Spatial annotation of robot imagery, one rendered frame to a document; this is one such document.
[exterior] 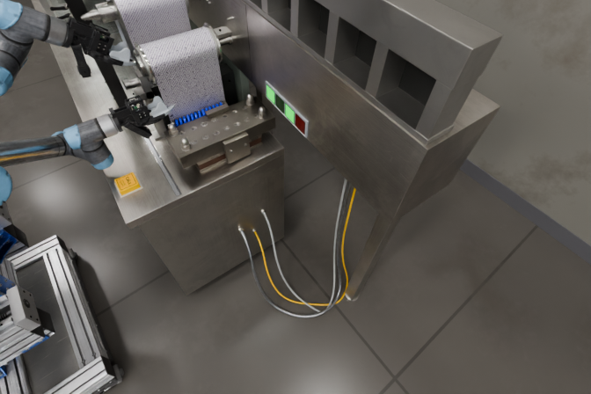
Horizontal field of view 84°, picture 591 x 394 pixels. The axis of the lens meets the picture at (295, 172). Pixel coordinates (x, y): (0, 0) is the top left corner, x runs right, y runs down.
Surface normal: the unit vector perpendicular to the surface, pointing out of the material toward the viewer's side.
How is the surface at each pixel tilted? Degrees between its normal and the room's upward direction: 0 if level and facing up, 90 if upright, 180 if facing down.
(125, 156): 0
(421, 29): 90
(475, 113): 0
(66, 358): 0
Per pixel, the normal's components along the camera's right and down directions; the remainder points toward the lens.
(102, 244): 0.03, -0.62
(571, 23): -0.79, 0.47
